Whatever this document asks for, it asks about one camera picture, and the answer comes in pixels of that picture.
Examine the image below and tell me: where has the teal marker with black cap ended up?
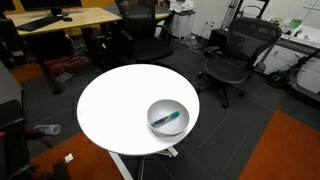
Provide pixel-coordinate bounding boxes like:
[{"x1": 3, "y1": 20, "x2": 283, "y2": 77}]
[{"x1": 150, "y1": 111, "x2": 181, "y2": 128}]

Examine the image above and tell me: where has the grey bowl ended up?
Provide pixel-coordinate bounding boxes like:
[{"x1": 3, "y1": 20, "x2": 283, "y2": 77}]
[{"x1": 146, "y1": 98, "x2": 191, "y2": 137}]

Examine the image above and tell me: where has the black padded office chair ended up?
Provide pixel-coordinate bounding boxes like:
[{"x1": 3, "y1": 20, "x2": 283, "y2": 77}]
[{"x1": 114, "y1": 0, "x2": 175, "y2": 66}]

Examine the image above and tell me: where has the white drawer cabinet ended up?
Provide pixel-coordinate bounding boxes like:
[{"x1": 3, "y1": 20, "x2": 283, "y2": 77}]
[{"x1": 171, "y1": 11, "x2": 196, "y2": 39}]

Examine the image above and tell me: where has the wooden desk behind chair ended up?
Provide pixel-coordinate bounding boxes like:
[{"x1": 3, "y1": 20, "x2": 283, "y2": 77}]
[{"x1": 106, "y1": 3, "x2": 171, "y2": 21}]

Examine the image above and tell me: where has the black computer tower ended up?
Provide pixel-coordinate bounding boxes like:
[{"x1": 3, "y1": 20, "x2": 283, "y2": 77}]
[{"x1": 81, "y1": 26, "x2": 116, "y2": 69}]

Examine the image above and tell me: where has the black floor box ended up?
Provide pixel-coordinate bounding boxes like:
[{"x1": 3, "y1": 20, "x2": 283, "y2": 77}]
[{"x1": 209, "y1": 28, "x2": 231, "y2": 51}]

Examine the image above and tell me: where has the white table base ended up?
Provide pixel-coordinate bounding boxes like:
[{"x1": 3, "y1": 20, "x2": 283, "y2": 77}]
[{"x1": 108, "y1": 145, "x2": 179, "y2": 180}]

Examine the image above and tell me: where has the white printer box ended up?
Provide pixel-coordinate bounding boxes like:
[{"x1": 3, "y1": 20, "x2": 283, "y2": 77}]
[{"x1": 169, "y1": 0, "x2": 194, "y2": 14}]

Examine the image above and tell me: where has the light wooden desk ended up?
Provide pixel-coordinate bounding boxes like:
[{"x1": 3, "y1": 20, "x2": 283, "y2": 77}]
[{"x1": 4, "y1": 6, "x2": 123, "y2": 95}]

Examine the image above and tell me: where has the black mesh office chair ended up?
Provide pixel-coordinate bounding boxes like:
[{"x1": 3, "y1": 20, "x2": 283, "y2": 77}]
[{"x1": 196, "y1": 17, "x2": 283, "y2": 109}]

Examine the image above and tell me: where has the black metal stand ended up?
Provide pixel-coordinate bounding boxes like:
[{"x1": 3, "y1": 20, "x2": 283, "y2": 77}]
[{"x1": 221, "y1": 0, "x2": 271, "y2": 29}]

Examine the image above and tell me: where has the small white paper tag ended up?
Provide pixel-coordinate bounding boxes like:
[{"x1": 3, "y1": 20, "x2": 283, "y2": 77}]
[{"x1": 63, "y1": 153, "x2": 74, "y2": 164}]

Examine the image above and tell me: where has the black electric scooter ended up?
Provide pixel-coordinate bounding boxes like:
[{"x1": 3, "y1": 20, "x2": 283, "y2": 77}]
[{"x1": 265, "y1": 49, "x2": 320, "y2": 104}]

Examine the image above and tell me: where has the clear plastic cup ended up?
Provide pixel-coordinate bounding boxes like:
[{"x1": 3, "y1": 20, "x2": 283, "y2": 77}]
[{"x1": 33, "y1": 123, "x2": 62, "y2": 136}]

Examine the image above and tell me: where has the black keyboard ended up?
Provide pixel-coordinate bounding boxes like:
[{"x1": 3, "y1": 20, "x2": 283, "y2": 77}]
[{"x1": 15, "y1": 15, "x2": 64, "y2": 33}]

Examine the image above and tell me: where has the black computer monitor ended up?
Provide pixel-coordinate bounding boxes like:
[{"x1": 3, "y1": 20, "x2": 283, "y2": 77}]
[{"x1": 19, "y1": 0, "x2": 83, "y2": 18}]

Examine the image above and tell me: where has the green item on workbench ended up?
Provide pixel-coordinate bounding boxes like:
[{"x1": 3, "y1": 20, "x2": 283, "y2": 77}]
[{"x1": 288, "y1": 18, "x2": 303, "y2": 29}]

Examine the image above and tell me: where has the black cabinet with grey top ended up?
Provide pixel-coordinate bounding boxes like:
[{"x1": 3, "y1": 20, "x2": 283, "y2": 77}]
[{"x1": 0, "y1": 61, "x2": 34, "y2": 180}]

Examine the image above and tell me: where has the white workbench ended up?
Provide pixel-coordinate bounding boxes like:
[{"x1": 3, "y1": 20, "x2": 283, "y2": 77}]
[{"x1": 253, "y1": 18, "x2": 320, "y2": 94}]

